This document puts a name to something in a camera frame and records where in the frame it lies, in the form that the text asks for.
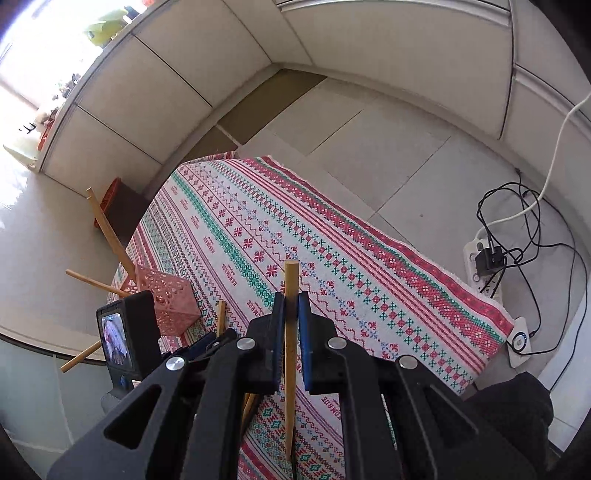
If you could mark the green plastic bag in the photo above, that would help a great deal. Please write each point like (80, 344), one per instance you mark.
(106, 28)

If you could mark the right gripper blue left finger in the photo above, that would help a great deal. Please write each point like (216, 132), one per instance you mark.
(274, 338)

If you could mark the white power strip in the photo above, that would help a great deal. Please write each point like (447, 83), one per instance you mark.
(485, 263)

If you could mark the pink perforated utensil holder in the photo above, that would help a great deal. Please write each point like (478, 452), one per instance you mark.
(174, 303)

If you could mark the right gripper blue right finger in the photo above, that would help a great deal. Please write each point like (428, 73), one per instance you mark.
(305, 320)

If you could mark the patterned woven tablecloth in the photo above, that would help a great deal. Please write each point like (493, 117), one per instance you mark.
(229, 226)

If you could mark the light wooden chopstick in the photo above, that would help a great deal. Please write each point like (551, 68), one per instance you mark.
(110, 236)

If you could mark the white round charger device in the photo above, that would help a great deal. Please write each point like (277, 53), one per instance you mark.
(519, 344)

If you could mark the red-rimmed dark trash bin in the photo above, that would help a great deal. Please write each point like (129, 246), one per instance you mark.
(123, 208)

